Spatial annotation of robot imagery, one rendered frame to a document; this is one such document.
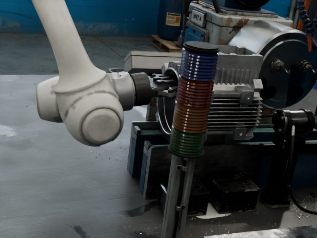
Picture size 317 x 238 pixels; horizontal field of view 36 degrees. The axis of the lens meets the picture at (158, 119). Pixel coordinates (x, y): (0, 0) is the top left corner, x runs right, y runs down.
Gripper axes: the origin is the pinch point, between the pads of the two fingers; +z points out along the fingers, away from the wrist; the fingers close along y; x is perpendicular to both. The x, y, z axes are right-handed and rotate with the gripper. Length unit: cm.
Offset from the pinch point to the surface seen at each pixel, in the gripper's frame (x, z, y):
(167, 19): 92, 165, 495
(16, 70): 104, -35, 377
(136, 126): 11.6, -17.9, 5.6
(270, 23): -4.5, 34.3, 32.2
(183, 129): -3.9, -20.2, -32.2
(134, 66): 0.4, -14.2, 18.6
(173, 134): -2.3, -21.4, -30.5
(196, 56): -16.1, -18.1, -32.4
